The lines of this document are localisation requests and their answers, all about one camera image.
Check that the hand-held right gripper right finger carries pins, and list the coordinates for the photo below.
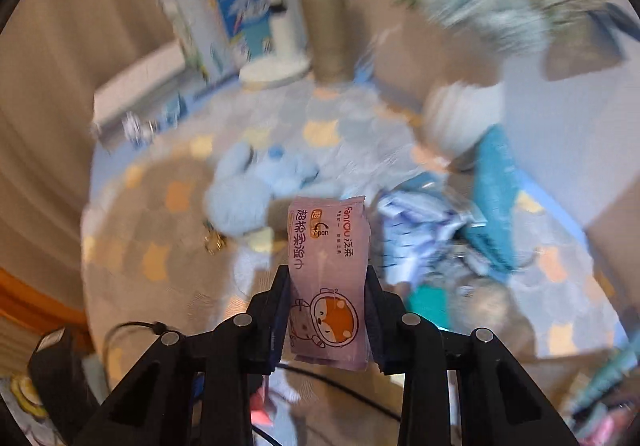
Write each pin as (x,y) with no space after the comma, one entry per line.
(377,321)

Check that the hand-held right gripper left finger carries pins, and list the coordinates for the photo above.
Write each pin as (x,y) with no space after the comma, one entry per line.
(277,308)

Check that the pink tissue packet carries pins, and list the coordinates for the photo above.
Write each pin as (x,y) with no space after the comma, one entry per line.
(327,266)

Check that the gold keys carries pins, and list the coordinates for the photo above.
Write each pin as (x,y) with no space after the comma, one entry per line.
(214,238)

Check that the blue white crumpled bag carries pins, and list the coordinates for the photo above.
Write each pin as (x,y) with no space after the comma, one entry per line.
(415,231)

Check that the light blue plush toy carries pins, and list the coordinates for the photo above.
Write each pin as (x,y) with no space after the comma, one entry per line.
(245,193)

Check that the teal box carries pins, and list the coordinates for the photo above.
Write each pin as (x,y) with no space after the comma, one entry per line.
(497,206)

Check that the white ribbed vase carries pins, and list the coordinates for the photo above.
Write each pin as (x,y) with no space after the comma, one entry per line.
(462,118)

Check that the black box device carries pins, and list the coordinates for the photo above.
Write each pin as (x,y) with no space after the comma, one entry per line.
(60,376)

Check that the orange wooden furniture edge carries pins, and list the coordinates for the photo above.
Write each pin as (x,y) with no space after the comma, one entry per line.
(35,298)

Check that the white flat board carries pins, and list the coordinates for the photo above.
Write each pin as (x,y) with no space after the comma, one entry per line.
(135,85)

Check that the brown cardboard box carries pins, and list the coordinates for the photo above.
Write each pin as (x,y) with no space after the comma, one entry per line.
(400,55)

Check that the white desk lamp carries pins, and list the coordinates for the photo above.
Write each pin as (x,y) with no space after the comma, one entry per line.
(285,35)

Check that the brown cardboard tube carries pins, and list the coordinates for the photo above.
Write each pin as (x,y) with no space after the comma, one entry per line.
(325,30)

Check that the blue white printed box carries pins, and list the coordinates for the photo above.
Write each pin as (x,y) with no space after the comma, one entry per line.
(245,18)

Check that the upright stack of books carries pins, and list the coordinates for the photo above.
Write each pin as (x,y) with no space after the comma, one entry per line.
(192,20)

